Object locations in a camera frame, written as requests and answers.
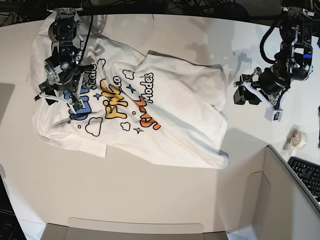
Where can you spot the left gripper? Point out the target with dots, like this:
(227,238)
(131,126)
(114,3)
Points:
(266,86)

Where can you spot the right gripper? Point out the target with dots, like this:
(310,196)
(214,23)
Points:
(67,93)

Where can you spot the white printed t-shirt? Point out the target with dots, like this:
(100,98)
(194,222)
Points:
(160,108)

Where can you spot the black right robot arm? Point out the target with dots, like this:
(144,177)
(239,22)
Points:
(64,72)

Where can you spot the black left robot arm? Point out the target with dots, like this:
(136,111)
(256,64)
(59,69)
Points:
(292,62)

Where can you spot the clear tape dispenser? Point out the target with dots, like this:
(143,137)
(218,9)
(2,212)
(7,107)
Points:
(295,140)

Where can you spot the blue clothed person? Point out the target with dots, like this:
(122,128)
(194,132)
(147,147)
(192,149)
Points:
(318,44)

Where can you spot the black computer keyboard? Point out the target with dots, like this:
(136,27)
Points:
(309,174)

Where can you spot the grey right partition panel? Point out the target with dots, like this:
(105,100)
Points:
(277,205)

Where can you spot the grey partition panel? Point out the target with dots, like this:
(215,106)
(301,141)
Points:
(277,205)
(89,229)

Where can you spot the grey front partition panel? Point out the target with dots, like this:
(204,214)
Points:
(89,229)

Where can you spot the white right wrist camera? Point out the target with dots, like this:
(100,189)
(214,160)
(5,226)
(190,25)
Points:
(78,105)

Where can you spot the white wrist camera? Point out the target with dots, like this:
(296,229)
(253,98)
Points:
(78,105)
(273,114)

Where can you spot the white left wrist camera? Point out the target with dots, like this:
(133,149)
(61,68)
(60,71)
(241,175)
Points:
(273,114)

